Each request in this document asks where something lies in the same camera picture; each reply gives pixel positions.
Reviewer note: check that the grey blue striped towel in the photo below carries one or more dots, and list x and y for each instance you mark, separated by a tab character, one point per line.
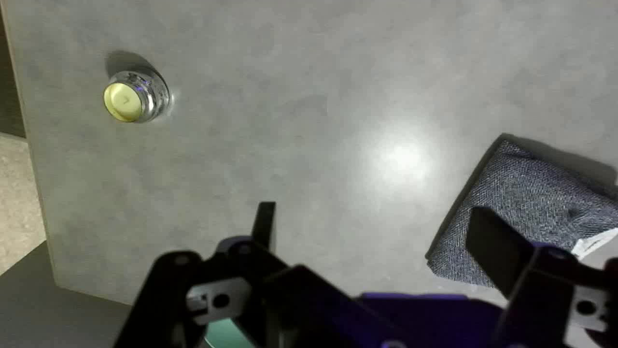
514	214

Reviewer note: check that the small glass jar yellow lid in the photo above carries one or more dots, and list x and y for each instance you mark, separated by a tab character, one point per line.
134	98

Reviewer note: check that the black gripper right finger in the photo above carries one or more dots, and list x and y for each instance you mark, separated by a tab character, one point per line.
547	291

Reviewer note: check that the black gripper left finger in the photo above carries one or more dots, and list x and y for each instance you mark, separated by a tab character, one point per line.
213	291

